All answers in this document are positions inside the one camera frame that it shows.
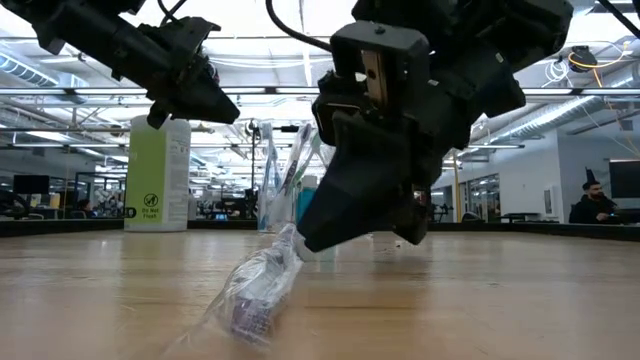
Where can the clear acrylic organizer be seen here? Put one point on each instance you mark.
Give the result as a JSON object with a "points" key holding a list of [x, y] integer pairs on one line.
{"points": [[280, 220]]}

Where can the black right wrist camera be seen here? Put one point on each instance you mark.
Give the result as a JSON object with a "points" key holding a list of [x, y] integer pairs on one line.
{"points": [[327, 120]]}

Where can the green white wipes canister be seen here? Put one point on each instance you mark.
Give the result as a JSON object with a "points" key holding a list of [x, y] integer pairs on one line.
{"points": [[150, 175]]}

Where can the black aluminium table frame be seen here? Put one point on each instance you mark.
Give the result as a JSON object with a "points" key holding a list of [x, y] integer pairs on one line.
{"points": [[550, 231]]}

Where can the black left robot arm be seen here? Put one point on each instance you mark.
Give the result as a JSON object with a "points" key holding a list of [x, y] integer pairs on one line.
{"points": [[75, 30]]}

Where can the purple white toothbrush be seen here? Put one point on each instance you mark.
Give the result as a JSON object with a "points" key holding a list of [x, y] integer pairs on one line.
{"points": [[260, 290]]}

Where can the teal mouthwash bottle white cap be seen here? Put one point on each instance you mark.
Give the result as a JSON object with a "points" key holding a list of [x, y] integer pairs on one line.
{"points": [[306, 200]]}

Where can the green toothbrush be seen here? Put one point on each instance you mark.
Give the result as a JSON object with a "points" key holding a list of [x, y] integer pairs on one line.
{"points": [[314, 150]]}

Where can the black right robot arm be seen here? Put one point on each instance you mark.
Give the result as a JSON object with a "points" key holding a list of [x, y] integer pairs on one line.
{"points": [[540, 25]]}

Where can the small black monitor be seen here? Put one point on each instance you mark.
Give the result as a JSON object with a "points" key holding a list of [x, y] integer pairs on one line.
{"points": [[31, 184]]}

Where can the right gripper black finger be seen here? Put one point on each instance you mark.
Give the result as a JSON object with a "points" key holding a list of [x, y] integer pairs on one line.
{"points": [[370, 190], [417, 225]]}

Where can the person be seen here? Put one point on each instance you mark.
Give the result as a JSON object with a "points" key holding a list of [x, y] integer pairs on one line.
{"points": [[592, 207]]}

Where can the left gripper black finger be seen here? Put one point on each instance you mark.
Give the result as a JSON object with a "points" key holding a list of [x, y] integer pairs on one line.
{"points": [[205, 105]]}

